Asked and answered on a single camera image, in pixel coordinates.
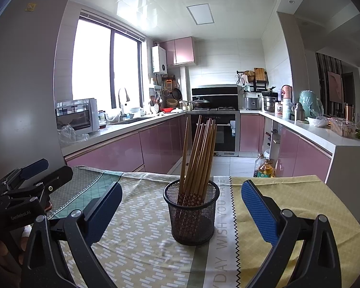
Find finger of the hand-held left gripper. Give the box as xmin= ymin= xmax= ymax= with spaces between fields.
xmin=0 ymin=158 xmax=49 ymax=191
xmin=4 ymin=166 xmax=74 ymax=204

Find bowl in plastic bag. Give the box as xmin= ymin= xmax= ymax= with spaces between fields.
xmin=307 ymin=116 xmax=329 ymax=127

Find black built-in oven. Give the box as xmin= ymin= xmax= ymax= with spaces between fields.
xmin=190 ymin=114 xmax=237 ymax=156

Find steel sink faucet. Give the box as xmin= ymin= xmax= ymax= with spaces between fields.
xmin=118 ymin=88 xmax=130 ymax=117

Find square ceiling light panel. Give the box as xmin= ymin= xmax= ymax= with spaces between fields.
xmin=186 ymin=4 xmax=214 ymax=25

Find stainless steel stock pot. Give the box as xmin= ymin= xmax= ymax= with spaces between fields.
xmin=262 ymin=94 xmax=279 ymax=113

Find pink base cabinets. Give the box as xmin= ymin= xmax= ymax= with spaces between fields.
xmin=63 ymin=114 xmax=190 ymax=174
xmin=239 ymin=114 xmax=333 ymax=183

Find clear plastic food container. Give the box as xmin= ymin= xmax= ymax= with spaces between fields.
xmin=329 ymin=118 xmax=357 ymax=138

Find pink upper cabinet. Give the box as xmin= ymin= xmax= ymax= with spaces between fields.
xmin=160 ymin=36 xmax=195 ymax=66

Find white microwave oven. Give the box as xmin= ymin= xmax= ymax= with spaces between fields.
xmin=55 ymin=98 xmax=99 ymax=135

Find white water heater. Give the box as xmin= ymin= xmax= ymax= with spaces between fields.
xmin=151 ymin=46 xmax=168 ymax=74

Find patterned yellow green tablecloth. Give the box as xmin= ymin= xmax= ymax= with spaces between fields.
xmin=48 ymin=165 xmax=360 ymax=288

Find steel thermos flask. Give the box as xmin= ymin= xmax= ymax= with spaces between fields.
xmin=293 ymin=102 xmax=305 ymax=122

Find black dish rack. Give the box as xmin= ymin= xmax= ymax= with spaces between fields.
xmin=236 ymin=69 xmax=269 ymax=92

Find white kitchen countertop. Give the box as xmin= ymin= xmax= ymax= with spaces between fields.
xmin=58 ymin=108 xmax=360 ymax=156

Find grey refrigerator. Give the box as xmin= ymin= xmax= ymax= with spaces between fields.
xmin=0 ymin=0 xmax=75 ymax=183

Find black range hood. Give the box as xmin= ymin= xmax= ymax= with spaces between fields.
xmin=192 ymin=85 xmax=239 ymax=108

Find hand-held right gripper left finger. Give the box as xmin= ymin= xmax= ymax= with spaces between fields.
xmin=20 ymin=181 xmax=123 ymax=288

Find person's left hand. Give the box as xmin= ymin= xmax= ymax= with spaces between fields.
xmin=0 ymin=226 xmax=29 ymax=278

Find clear plastic bottle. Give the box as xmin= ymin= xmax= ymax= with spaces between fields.
xmin=253 ymin=154 xmax=265 ymax=177

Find clear plastic bag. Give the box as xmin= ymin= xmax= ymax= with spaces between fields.
xmin=58 ymin=125 xmax=89 ymax=143

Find yellow cooking oil bottle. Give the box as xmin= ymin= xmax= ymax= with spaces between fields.
xmin=258 ymin=159 xmax=275 ymax=178

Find black wok with lid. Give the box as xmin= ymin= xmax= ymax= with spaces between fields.
xmin=192 ymin=97 xmax=211 ymax=108

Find silver rice cooker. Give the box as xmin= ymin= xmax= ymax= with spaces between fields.
xmin=243 ymin=92 xmax=261 ymax=110

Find mint green appliance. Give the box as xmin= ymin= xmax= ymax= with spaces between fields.
xmin=298 ymin=90 xmax=323 ymax=118

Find black mesh holder cup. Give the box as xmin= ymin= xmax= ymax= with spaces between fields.
xmin=163 ymin=179 xmax=220 ymax=246

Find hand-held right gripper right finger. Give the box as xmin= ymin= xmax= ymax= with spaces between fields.
xmin=241 ymin=179 xmax=342 ymax=288

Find kitchen window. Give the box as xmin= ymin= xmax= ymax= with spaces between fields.
xmin=72 ymin=12 xmax=146 ymax=111

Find bundle of wooden chopsticks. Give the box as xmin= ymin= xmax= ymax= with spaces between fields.
xmin=178 ymin=114 xmax=218 ymax=207

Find framed wall picture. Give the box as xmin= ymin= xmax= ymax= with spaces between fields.
xmin=327 ymin=71 xmax=342 ymax=102

